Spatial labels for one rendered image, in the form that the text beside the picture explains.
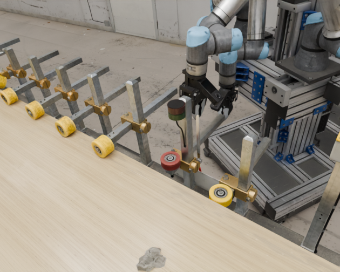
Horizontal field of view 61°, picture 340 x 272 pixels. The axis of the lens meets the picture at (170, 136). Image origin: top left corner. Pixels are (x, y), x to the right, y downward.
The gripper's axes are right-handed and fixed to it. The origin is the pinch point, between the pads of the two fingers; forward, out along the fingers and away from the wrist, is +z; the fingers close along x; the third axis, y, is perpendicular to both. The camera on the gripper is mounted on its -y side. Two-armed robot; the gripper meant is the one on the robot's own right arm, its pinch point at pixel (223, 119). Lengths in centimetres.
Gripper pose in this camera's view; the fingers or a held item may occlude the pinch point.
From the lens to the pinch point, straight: 146.2
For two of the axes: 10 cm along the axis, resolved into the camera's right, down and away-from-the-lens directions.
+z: 0.8, 7.6, 6.4
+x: -7.9, -3.4, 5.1
